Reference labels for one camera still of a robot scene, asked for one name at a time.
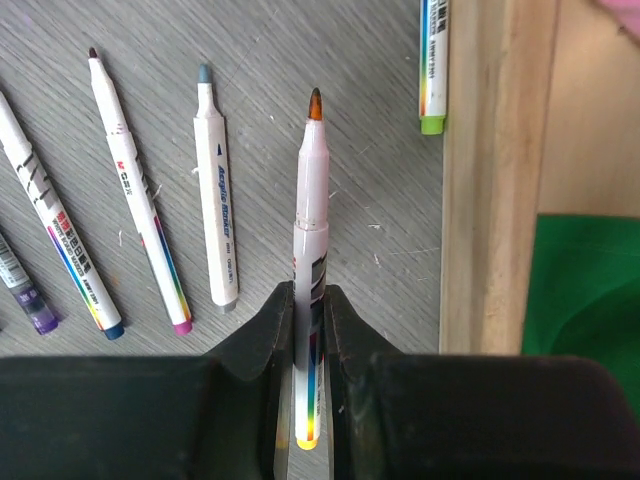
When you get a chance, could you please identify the purple marker pen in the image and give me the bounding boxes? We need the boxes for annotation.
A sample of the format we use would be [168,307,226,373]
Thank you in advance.
[1,237,59,335]

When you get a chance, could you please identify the green cap marker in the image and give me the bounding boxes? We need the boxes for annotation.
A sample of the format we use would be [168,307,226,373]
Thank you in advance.
[419,0,449,135]

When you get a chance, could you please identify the yellow cap marker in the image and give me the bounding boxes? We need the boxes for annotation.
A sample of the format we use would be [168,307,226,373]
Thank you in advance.
[293,88,330,451]

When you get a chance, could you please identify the wooden clothes rack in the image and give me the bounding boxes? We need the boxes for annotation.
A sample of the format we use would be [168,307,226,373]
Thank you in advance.
[439,1,639,354]

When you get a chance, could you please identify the pink t-shirt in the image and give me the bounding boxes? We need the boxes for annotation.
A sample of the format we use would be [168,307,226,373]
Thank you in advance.
[598,0,640,40]

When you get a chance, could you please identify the magenta marker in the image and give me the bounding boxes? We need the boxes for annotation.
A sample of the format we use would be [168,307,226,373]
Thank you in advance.
[88,47,193,336]

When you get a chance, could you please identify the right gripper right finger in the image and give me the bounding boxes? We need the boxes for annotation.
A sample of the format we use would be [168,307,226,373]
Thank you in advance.
[324,285,639,479]

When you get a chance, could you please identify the grey marker pen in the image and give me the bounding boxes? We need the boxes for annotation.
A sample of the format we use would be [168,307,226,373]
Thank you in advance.
[193,64,239,313]

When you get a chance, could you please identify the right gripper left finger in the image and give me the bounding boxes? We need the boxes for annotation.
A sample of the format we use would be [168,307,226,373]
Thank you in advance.
[1,282,293,479]

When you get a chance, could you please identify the green tank top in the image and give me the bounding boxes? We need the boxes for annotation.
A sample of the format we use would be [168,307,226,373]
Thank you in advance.
[521,215,639,410]

